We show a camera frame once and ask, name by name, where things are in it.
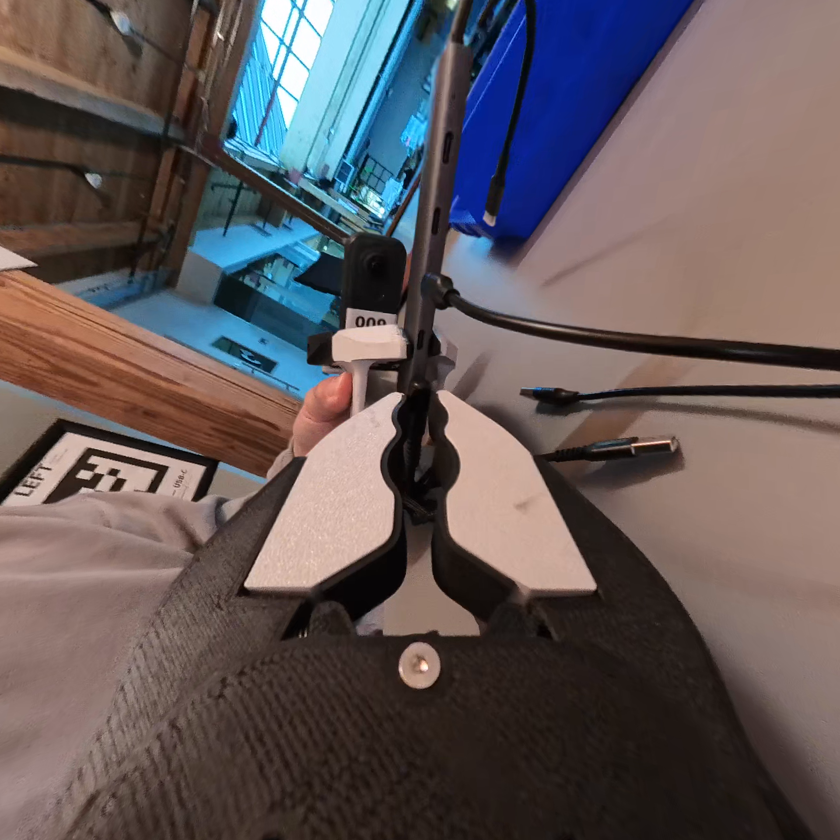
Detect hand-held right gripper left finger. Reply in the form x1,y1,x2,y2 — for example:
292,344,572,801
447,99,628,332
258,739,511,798
243,392,409,619

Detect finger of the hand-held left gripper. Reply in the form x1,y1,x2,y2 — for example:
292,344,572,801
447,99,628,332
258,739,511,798
430,336,460,395
331,325,409,419

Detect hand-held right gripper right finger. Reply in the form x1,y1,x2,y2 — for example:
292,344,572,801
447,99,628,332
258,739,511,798
430,390,599,622

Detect black braided cable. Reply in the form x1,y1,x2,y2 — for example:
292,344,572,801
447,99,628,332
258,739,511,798
400,384,437,526

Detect grey usb hub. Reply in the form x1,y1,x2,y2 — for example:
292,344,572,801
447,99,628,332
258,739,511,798
399,38,475,396

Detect thick black cable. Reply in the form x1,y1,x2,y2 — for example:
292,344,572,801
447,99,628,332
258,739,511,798
420,272,840,371

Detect black hub cable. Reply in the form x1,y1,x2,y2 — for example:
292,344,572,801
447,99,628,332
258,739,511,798
453,0,536,227

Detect person's left forearm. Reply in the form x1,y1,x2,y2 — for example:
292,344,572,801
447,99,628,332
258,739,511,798
0,446,303,840

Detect grey desk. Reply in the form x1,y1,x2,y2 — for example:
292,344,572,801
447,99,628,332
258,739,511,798
367,0,840,840

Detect person's left hand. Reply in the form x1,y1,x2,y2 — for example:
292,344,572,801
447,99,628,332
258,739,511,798
293,373,355,457

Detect black monitor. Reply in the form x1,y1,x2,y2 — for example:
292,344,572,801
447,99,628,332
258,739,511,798
294,252,347,291

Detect black sign white logo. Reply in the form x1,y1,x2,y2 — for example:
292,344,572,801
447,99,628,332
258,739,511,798
213,336,278,376

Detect printed marker card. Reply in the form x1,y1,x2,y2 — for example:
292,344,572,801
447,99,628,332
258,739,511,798
0,419,221,508

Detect wooden table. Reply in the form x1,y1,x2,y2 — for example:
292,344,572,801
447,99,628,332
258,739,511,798
0,269,304,478

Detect large window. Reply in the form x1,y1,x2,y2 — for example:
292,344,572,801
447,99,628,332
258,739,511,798
233,0,337,151

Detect blue plastic bin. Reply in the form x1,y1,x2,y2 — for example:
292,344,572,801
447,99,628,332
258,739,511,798
449,0,697,242

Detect ceiling spot lamp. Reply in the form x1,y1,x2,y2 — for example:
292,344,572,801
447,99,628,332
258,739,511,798
66,164,114,208
85,0,145,59

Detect thin black cable blue plug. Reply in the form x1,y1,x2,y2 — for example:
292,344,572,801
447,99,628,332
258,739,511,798
520,382,840,406

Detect black cable silver usb plug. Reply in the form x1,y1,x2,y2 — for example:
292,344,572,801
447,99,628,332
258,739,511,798
535,434,681,464

